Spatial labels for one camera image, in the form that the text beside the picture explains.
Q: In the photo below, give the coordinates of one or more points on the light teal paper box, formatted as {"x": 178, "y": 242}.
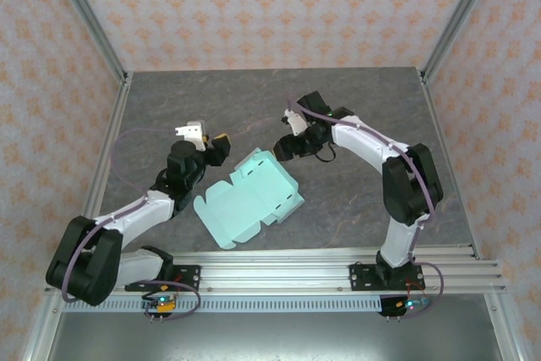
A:
{"x": 249, "y": 200}

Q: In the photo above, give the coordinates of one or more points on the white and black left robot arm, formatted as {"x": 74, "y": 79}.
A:
{"x": 84, "y": 259}

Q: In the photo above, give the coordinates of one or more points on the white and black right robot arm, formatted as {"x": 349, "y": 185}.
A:
{"x": 410, "y": 192}

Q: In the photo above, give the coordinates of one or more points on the grey metal sheet panel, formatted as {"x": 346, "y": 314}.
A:
{"x": 274, "y": 337}

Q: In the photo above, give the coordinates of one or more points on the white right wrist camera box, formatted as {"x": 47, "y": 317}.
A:
{"x": 296, "y": 124}

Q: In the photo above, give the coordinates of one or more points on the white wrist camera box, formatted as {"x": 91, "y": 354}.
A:
{"x": 296, "y": 124}
{"x": 192, "y": 130}

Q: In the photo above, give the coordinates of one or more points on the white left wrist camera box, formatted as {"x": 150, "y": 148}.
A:
{"x": 192, "y": 130}

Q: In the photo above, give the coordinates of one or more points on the aluminium table side rail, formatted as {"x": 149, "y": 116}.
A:
{"x": 116, "y": 124}
{"x": 439, "y": 132}

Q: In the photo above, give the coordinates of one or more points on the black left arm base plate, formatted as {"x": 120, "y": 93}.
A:
{"x": 186, "y": 278}

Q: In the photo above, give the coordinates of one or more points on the aluminium mounting rail beam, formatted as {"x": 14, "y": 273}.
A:
{"x": 274, "y": 272}

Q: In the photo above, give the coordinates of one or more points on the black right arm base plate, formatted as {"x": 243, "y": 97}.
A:
{"x": 363, "y": 278}

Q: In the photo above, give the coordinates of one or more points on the aluminium frame post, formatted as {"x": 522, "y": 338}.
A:
{"x": 462, "y": 14}
{"x": 89, "y": 18}

